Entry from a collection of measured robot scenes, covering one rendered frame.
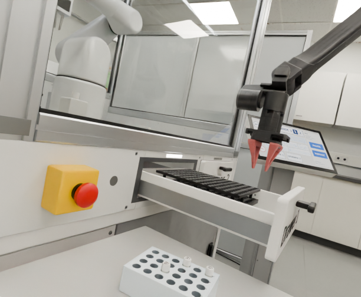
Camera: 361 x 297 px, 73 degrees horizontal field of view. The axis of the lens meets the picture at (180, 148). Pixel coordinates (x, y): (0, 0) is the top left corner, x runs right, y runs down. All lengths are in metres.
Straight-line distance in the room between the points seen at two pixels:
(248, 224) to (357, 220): 3.21
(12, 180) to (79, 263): 0.17
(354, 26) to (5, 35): 0.78
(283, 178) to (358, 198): 2.15
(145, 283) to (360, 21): 0.81
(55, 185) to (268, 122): 0.49
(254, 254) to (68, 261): 1.28
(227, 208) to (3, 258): 0.38
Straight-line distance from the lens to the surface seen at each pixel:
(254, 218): 0.49
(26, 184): 0.44
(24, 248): 0.50
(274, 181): 1.53
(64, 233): 0.53
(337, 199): 3.60
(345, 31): 0.85
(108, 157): 0.52
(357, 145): 4.30
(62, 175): 0.41
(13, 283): 0.44
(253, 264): 1.65
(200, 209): 0.52
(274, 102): 0.67
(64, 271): 0.45
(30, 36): 0.43
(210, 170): 0.89
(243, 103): 0.69
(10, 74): 0.41
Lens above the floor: 1.00
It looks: 3 degrees down
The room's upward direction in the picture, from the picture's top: 11 degrees clockwise
